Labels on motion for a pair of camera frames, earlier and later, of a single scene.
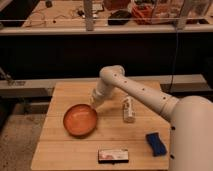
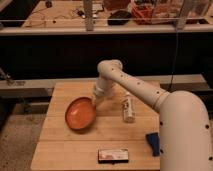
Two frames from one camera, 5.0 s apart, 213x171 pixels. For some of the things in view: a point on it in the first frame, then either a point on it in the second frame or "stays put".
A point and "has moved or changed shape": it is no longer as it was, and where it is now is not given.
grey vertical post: x=88 y=7 stays put
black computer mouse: x=119 y=17 stays put
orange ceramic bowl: x=80 y=120 has moved or changed shape
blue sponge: x=156 y=145 stays put
